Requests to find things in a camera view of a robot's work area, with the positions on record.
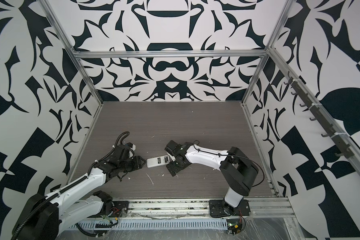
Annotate white red remote control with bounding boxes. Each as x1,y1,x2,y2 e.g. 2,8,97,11
147,155,171,168

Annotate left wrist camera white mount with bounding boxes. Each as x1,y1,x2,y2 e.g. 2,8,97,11
126,143,136,151

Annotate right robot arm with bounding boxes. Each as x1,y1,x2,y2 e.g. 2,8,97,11
165,141,264,209

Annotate aluminium frame rail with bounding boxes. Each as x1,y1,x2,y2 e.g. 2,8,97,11
73,50,266,59

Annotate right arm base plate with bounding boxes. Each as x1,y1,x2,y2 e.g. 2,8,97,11
209,200,251,218

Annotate small electronics board right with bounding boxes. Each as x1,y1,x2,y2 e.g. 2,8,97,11
227,218,246,235

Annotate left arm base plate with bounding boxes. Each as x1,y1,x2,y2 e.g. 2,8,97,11
99,201,130,218

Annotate black wall hook rail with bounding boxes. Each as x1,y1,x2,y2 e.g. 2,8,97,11
285,72,355,159

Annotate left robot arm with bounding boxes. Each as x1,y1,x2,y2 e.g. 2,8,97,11
11,131,146,240

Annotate white slotted cable duct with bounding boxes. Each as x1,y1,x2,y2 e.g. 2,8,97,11
79,219,228,231

